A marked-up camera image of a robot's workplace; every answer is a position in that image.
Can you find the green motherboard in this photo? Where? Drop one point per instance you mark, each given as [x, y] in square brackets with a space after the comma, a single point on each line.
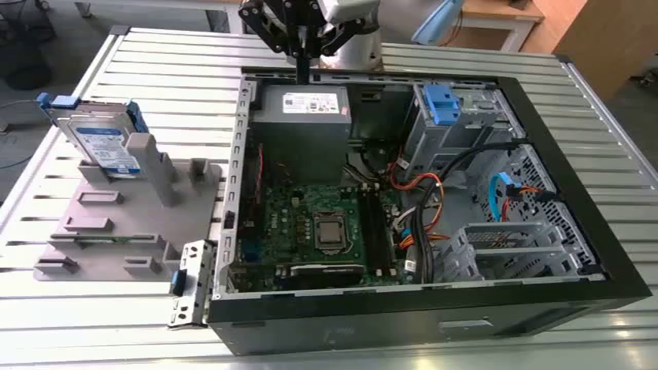
[288, 231]

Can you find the wooden cabinet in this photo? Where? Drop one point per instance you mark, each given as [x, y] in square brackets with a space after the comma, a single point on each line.
[607, 38]

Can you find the metal optical drive bay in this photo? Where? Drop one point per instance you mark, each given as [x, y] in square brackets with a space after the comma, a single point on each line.
[453, 135]

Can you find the green RAM stick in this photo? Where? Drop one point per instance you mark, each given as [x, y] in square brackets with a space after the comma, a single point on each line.
[113, 239]

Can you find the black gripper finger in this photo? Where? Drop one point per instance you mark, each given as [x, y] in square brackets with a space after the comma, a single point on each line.
[340, 38]
[257, 23]

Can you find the black PC case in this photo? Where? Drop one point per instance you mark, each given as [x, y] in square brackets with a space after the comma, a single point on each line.
[360, 327]

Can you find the pale blue teach pendant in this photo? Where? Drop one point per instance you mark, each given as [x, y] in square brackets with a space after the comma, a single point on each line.
[437, 19]

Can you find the black RAM slot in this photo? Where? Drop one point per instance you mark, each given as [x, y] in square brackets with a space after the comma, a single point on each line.
[385, 229]
[372, 231]

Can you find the metal disk bay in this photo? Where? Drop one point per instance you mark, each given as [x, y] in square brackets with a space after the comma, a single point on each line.
[540, 250]

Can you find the black bin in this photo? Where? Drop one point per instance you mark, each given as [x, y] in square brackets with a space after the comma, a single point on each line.
[29, 73]

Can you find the metal expansion slot bracket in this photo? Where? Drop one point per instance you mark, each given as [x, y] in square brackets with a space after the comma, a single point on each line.
[198, 270]

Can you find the CPU socket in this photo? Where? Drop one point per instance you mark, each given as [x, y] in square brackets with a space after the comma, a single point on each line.
[332, 215]

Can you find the blue drive bay latch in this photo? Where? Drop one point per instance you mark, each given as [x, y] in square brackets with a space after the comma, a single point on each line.
[443, 104]

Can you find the gray power supply unit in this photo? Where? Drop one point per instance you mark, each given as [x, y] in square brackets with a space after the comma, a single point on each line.
[298, 146]

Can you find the hard disk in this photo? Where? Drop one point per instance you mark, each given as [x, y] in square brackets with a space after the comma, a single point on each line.
[104, 142]

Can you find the silver CPU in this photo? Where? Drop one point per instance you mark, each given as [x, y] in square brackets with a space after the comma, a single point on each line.
[330, 234]

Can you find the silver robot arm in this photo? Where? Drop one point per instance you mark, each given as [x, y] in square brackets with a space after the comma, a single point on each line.
[355, 50]

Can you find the gray parts rack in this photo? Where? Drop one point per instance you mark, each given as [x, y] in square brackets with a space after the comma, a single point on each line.
[154, 231]

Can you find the wooden desk white frame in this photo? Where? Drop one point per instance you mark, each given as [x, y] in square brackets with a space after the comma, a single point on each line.
[515, 15]

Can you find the black graphics card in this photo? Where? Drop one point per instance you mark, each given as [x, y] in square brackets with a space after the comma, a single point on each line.
[320, 271]

